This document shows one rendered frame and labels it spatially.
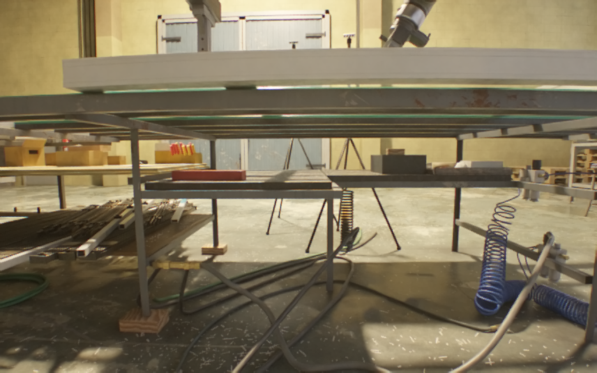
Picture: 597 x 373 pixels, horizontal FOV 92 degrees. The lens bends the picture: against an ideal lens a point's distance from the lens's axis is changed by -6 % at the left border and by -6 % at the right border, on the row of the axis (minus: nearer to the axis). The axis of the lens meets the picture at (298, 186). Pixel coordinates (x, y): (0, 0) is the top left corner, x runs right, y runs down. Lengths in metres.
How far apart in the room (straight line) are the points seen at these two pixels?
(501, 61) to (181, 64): 0.75
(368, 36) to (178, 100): 6.83
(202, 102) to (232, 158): 6.65
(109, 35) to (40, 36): 2.16
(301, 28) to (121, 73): 7.07
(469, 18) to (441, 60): 8.03
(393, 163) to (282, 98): 0.97
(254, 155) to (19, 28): 6.76
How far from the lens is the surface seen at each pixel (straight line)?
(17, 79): 10.52
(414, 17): 1.14
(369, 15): 7.68
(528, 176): 1.84
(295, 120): 1.37
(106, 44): 8.68
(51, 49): 10.01
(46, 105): 1.04
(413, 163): 1.68
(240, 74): 0.77
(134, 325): 1.44
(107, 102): 0.94
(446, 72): 0.81
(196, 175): 1.30
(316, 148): 7.26
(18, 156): 2.50
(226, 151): 7.50
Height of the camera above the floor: 0.69
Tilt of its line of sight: 6 degrees down
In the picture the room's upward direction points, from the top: straight up
